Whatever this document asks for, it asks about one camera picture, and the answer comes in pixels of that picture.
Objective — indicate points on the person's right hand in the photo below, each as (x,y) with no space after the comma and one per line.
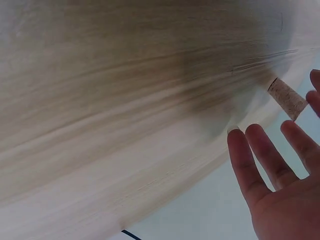
(290,207)

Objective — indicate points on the tapered cork stopper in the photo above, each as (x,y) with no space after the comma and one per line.
(287,98)

